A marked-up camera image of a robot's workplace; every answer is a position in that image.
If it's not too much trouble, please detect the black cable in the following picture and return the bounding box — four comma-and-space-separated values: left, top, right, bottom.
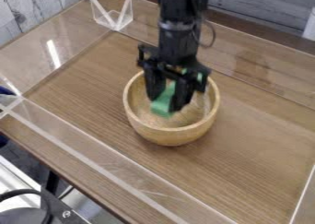
0, 188, 55, 224

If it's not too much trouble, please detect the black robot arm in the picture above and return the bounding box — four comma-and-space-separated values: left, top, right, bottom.
137, 0, 212, 116

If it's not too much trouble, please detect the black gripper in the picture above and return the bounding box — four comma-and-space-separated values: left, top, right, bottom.
137, 21, 211, 112

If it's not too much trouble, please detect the clear acrylic corner bracket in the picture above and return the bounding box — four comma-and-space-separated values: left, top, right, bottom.
89, 0, 133, 31

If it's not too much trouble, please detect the green rectangular block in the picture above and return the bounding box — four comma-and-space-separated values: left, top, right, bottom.
149, 68, 204, 118

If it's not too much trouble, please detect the clear acrylic tray wall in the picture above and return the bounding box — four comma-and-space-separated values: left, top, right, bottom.
0, 0, 315, 224

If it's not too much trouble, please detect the brown wooden bowl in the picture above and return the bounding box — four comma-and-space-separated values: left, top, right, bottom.
121, 72, 220, 147

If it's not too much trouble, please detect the black metal table leg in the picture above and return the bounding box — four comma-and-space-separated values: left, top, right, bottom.
45, 171, 60, 195

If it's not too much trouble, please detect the blue object at edge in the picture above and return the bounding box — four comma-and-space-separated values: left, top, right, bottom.
0, 86, 16, 96

